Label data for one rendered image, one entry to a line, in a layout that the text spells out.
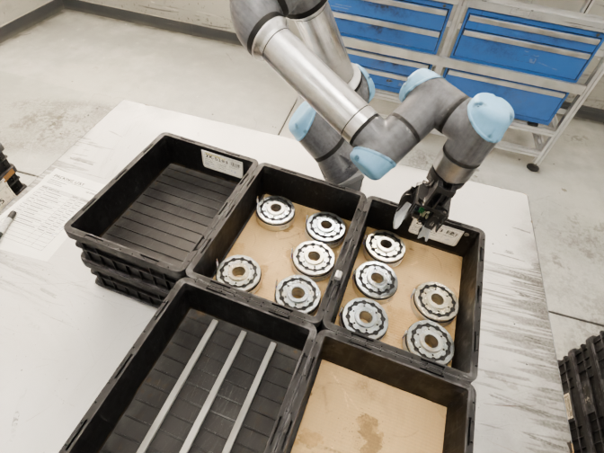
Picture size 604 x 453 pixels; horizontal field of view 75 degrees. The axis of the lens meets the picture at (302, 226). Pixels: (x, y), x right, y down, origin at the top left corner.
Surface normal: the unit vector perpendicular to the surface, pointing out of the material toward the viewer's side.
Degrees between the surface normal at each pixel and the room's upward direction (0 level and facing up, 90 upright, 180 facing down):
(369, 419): 0
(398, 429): 0
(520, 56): 90
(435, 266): 0
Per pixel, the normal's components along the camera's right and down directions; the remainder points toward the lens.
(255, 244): 0.09, -0.66
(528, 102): -0.26, 0.72
